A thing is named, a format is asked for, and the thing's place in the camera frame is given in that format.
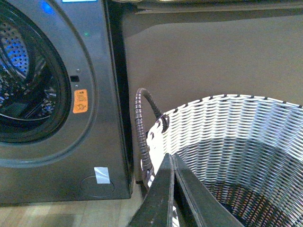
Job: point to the dark grey neighbouring appliance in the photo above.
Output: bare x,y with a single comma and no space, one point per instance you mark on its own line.
181,52

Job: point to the white tape strip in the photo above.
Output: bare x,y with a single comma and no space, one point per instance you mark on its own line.
102,175

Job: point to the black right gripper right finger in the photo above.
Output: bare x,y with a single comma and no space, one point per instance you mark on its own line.
196,206

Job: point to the grey front-load washing machine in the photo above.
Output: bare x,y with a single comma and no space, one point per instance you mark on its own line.
49,49

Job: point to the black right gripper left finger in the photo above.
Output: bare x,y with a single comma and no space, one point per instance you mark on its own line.
157,207

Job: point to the white woven laundry basket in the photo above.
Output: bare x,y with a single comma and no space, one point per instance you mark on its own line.
246,150

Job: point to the dark wrapped basket handle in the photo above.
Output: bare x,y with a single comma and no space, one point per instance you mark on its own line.
140,130

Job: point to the orange warning sticker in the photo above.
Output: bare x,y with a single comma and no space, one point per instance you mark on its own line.
80,101

